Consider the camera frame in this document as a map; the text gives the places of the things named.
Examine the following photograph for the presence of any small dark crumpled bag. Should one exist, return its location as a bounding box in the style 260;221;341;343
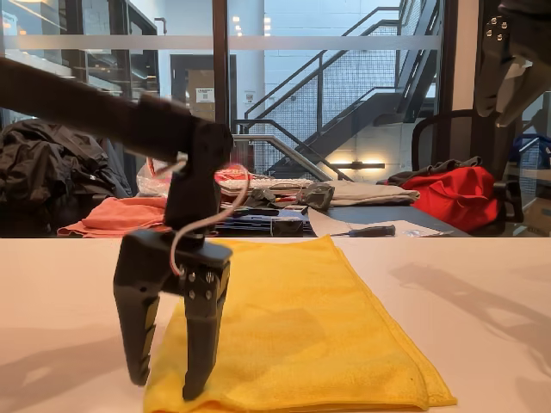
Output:
243;188;276;210

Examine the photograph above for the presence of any white computer keyboard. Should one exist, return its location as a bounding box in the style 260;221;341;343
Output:
220;177;315;194

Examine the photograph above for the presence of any blue folder stack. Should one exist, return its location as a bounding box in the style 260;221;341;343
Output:
214;210;314;235

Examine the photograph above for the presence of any salmon orange folded cloth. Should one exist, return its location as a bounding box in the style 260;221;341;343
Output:
57;196;173;238

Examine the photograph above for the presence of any yellow microfibre towel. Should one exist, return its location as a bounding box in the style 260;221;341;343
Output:
143;234;458;413

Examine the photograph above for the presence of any red fabric bag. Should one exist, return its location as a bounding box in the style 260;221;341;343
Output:
399;165;503;233

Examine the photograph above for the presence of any small black box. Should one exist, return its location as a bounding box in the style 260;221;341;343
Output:
270;217;304;237

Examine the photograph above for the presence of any large dark crumpled bag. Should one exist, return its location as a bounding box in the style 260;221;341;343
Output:
300;181;336;211

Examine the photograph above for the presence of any black mesh office chair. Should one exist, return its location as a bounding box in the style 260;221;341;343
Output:
411;108;524;236

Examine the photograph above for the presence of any black jacket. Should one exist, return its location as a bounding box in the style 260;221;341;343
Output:
0;120;133;237

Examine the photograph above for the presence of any black desk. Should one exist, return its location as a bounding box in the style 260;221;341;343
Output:
329;205;471;237

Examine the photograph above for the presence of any red shirt white print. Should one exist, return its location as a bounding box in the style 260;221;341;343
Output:
214;164;256;197

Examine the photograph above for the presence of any dark framed door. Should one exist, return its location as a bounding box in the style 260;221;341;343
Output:
170;54;238;130

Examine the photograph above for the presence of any black metal staircase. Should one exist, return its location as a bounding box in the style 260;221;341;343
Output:
230;0;444;182

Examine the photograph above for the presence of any blue black screwdriver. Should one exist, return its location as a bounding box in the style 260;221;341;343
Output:
330;224;396;237

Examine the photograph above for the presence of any beige folded cloth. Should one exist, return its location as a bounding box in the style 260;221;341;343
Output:
329;179;421;207

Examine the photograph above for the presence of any white lined paper sheet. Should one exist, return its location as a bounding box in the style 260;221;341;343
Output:
307;208;455;238

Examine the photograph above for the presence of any black bar wall light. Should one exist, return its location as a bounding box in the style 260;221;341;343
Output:
333;159;386;170

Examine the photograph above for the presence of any dark olive garment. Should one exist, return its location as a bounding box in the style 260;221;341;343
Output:
387;157;483;186

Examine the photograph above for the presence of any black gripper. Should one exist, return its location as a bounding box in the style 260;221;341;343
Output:
475;0;551;128
114;227;233;402

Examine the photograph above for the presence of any clear plastic bag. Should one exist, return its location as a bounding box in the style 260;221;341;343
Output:
136;157;173;199

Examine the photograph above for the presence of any blue plastic crate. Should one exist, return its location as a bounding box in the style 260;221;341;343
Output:
511;133;551;207

